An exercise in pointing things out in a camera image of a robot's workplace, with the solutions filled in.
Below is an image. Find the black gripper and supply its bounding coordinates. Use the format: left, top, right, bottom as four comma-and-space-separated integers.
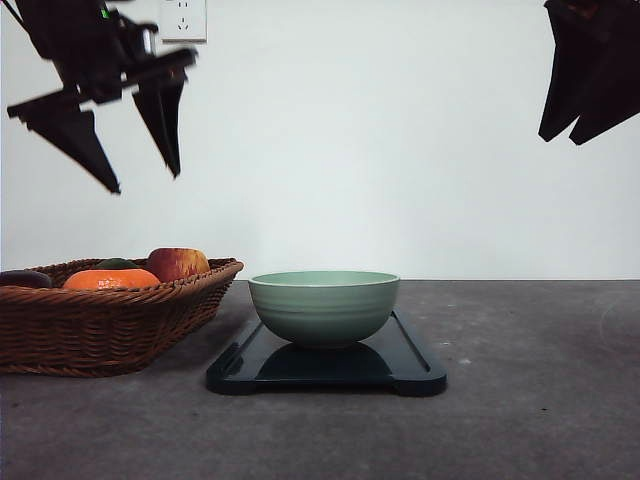
538, 0, 640, 145
7, 0, 198, 194

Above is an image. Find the green ceramic bowl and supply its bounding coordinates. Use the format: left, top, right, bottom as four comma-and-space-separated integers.
248, 270, 400, 349

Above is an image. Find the brown wicker basket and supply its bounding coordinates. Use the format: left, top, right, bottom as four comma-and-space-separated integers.
0, 257, 244, 377

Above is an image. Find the green lime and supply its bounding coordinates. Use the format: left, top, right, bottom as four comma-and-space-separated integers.
95, 258, 139, 269

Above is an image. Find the red yellow apple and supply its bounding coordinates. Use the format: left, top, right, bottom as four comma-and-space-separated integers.
147, 248, 210, 283

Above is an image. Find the orange fruit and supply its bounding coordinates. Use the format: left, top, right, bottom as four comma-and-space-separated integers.
63, 270, 161, 290

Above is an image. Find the dark red apple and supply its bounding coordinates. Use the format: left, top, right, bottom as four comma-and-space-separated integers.
0, 270, 53, 288

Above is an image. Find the black serving tray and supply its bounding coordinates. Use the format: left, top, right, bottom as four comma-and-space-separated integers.
207, 308, 447, 397

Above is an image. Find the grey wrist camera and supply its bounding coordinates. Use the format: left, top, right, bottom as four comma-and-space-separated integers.
117, 13, 160, 58

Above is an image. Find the white wall socket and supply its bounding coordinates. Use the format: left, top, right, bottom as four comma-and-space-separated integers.
160, 0, 208, 44

